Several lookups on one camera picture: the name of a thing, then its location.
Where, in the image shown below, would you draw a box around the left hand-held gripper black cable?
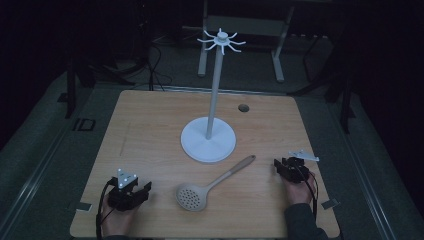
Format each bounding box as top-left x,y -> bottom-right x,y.
95,178 -> 116,240

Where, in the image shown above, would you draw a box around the beige slotted spoon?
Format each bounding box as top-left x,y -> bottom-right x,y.
175,154 -> 257,212

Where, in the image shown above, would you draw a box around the right hand-held gripper black cable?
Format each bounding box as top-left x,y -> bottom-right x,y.
295,164 -> 320,222

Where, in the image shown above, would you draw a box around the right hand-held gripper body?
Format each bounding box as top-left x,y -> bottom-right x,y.
281,149 -> 320,185

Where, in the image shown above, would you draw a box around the black floor cables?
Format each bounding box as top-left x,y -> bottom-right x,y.
145,41 -> 174,92

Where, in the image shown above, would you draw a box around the grey metal table bracket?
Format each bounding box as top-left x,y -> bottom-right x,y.
321,198 -> 341,211
75,201 -> 93,213

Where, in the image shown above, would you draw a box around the grey metal desk frame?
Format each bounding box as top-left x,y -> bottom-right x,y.
197,0 -> 296,84

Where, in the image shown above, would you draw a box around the person's left hand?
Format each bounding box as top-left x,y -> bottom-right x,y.
101,194 -> 142,238

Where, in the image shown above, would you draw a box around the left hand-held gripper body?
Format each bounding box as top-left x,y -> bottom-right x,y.
107,168 -> 145,212

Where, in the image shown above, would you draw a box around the black metal stand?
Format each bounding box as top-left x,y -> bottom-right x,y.
64,54 -> 136,120
289,31 -> 357,135

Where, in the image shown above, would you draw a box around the hand-held gripper black cable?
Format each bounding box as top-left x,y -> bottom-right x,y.
295,164 -> 320,222
95,178 -> 116,240

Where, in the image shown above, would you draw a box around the person's right hand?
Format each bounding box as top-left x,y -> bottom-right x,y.
282,172 -> 318,205

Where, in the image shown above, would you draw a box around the white utensil rack stand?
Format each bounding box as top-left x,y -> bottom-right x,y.
180,27 -> 247,164

